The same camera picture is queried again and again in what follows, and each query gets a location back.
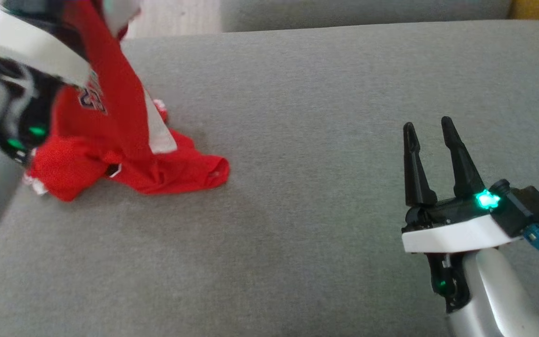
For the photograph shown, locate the grey sofa backrest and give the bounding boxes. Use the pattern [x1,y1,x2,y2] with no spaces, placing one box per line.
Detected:
[220,0,514,32]

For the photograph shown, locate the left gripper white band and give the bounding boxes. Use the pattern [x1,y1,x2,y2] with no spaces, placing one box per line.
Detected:
[0,0,91,88]

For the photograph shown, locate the red basketball jersey white sleeves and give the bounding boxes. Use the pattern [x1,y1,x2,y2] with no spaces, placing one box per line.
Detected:
[22,0,230,203]

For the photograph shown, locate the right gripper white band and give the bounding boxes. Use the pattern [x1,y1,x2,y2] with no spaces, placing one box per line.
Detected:
[401,117,524,254]

